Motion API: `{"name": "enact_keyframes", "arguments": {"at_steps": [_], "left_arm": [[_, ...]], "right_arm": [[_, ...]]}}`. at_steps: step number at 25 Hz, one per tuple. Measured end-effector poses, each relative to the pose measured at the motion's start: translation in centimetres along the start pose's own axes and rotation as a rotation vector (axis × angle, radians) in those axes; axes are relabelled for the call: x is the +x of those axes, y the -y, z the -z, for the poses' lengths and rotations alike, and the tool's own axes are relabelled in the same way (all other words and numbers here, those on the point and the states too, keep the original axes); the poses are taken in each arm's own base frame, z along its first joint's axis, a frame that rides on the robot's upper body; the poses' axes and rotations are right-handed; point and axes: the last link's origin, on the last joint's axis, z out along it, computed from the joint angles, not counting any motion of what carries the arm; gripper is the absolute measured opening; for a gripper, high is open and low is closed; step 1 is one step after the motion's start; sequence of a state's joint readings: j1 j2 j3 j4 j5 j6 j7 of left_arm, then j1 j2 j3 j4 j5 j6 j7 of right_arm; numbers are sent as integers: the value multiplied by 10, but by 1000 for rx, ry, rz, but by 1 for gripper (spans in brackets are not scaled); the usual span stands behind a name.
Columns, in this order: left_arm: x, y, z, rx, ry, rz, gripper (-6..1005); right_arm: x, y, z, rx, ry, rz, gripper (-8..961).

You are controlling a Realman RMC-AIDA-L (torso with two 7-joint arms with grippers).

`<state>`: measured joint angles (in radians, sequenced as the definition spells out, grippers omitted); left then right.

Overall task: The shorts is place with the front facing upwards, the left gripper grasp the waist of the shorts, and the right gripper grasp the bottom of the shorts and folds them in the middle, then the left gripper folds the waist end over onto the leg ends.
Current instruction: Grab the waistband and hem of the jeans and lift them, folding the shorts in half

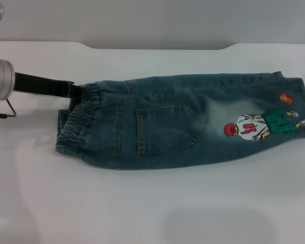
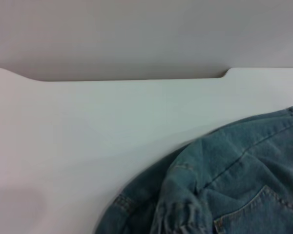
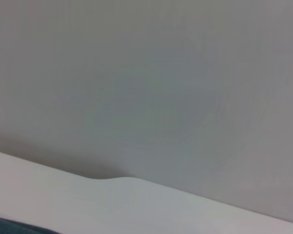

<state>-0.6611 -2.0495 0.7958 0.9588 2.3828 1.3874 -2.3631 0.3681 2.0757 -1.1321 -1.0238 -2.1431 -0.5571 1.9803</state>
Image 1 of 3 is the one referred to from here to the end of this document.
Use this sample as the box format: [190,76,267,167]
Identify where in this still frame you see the blue denim shorts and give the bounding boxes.
[55,71,305,171]

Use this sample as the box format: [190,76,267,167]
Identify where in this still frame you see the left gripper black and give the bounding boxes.
[14,72,92,101]

